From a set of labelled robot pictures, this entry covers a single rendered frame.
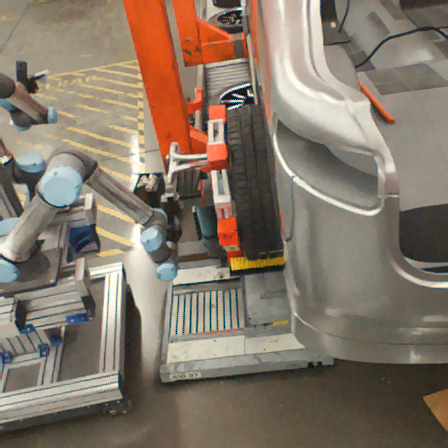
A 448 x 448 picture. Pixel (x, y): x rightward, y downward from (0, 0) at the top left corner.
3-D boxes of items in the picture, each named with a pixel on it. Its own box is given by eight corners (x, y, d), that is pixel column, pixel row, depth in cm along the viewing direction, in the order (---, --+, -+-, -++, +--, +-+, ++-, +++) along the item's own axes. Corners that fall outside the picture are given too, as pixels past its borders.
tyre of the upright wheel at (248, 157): (295, 250, 261) (307, 261, 195) (247, 255, 263) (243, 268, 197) (279, 117, 259) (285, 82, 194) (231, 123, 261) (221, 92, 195)
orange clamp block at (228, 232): (239, 230, 210) (239, 244, 203) (219, 233, 211) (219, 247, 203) (236, 216, 206) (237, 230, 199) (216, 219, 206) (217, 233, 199)
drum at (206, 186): (235, 209, 228) (231, 181, 219) (187, 215, 229) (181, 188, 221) (234, 191, 239) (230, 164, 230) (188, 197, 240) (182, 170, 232)
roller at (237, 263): (291, 266, 239) (290, 256, 235) (226, 273, 241) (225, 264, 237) (289, 257, 243) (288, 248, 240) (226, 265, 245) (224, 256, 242)
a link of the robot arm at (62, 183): (18, 265, 199) (93, 164, 175) (7, 292, 187) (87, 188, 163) (-13, 250, 194) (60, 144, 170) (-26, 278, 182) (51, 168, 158)
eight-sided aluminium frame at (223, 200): (243, 274, 225) (225, 165, 191) (227, 276, 225) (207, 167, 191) (237, 202, 267) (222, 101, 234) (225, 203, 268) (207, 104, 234)
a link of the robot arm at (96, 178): (49, 150, 183) (154, 229, 207) (42, 166, 174) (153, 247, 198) (70, 129, 178) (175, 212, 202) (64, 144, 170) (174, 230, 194)
